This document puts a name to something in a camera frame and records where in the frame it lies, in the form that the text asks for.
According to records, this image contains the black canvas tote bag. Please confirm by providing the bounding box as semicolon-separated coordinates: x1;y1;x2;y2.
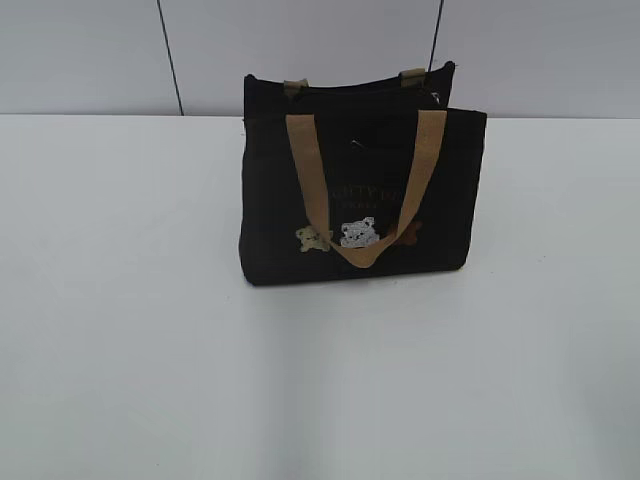
239;62;487;286

